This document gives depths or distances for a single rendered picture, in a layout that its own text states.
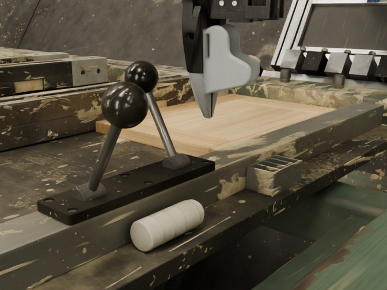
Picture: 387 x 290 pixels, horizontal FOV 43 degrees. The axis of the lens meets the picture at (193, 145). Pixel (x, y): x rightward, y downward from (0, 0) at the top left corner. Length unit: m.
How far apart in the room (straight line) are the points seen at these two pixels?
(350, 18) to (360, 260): 1.70
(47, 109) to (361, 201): 0.50
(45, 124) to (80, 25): 2.55
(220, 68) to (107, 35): 2.66
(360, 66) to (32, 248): 0.97
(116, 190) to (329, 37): 1.61
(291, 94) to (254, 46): 1.33
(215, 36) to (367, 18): 1.56
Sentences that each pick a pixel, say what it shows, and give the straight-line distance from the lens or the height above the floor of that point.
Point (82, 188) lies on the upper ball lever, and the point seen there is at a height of 1.50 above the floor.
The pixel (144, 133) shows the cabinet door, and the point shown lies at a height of 1.23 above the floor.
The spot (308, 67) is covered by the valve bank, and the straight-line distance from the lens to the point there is 1.29.
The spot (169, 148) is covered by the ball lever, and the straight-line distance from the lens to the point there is 0.54.
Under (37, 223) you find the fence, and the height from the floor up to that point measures 1.53.
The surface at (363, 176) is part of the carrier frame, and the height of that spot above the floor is 0.18.
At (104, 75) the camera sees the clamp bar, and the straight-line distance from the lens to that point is 1.47.
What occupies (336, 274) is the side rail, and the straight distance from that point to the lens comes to 0.35.
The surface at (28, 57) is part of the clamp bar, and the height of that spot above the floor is 1.04.
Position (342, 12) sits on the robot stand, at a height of 0.21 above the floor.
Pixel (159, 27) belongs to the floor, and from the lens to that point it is 2.86.
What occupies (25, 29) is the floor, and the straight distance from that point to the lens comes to 3.84.
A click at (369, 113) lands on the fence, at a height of 0.96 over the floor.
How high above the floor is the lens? 1.80
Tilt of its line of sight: 50 degrees down
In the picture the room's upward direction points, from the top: 57 degrees counter-clockwise
